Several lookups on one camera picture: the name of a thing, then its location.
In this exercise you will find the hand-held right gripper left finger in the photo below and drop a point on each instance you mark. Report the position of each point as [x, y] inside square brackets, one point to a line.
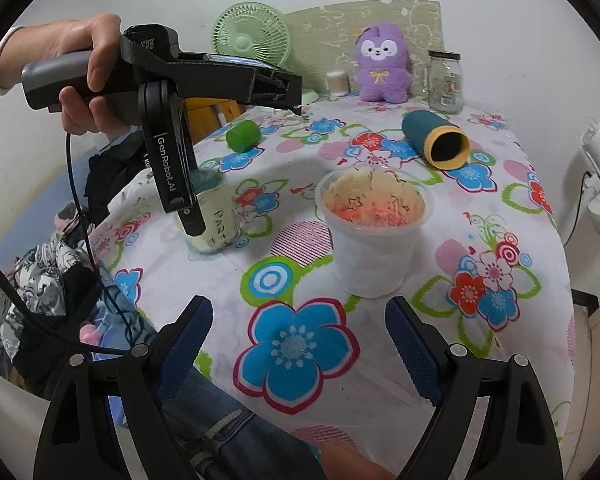
[190, 342]

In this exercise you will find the wooden stool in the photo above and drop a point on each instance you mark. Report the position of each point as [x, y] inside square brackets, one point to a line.
[205, 120]

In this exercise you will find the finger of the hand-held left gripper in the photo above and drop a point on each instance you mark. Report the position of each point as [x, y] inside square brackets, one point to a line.
[193, 222]

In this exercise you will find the green patterned headboard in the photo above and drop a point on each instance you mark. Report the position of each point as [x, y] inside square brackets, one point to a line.
[325, 35]

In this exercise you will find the teal tumbler with yellow rim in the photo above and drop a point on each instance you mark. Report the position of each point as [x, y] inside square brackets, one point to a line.
[422, 130]

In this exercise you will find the person's jeans leg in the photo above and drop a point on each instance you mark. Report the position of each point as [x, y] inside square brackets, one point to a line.
[230, 435]

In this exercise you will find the person's left forearm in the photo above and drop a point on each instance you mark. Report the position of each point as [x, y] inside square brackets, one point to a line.
[10, 60]

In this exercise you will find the floral tablecloth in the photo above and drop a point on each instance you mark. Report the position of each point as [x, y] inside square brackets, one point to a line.
[300, 340]

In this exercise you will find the person's left hand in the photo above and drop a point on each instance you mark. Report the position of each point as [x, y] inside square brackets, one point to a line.
[102, 42]

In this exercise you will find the clear plastic cup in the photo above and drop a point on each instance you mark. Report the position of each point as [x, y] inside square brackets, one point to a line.
[372, 260]

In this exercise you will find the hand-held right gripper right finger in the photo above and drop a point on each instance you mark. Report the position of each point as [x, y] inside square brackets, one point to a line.
[410, 350]

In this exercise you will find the purple plush toy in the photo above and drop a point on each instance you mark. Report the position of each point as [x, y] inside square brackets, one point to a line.
[384, 77]

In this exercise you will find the pale green glass jar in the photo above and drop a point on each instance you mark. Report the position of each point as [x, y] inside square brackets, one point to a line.
[221, 232]

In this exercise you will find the dark clothes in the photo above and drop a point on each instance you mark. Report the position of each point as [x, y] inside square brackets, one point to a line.
[115, 175]

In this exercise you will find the small green cup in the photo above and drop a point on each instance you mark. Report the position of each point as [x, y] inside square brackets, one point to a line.
[242, 136]

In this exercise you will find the green desk fan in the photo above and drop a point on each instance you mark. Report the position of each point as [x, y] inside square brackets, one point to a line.
[247, 35]

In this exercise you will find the black and white printed cloth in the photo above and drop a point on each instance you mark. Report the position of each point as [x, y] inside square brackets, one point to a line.
[45, 285]

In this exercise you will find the cotton swab container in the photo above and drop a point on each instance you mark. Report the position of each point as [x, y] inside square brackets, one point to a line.
[337, 85]

